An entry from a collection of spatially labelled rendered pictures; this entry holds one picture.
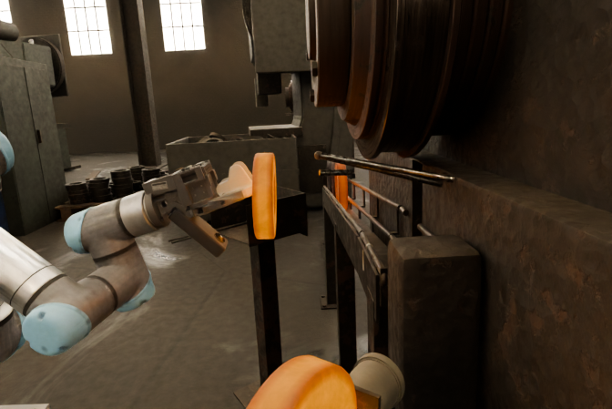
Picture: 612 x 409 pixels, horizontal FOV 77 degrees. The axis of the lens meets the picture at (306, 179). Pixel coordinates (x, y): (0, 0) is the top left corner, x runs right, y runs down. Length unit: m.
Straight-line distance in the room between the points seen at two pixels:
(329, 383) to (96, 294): 0.45
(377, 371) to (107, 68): 11.54
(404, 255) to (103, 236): 0.51
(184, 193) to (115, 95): 11.06
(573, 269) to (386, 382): 0.22
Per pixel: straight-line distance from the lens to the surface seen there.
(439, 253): 0.49
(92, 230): 0.75
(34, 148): 4.27
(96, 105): 11.93
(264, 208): 0.62
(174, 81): 11.18
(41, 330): 0.68
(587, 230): 0.37
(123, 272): 0.75
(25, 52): 8.35
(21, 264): 0.72
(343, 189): 1.37
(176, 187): 0.68
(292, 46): 3.31
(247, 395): 1.54
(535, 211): 0.42
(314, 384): 0.32
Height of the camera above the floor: 0.98
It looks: 11 degrees down
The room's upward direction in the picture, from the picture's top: 3 degrees counter-clockwise
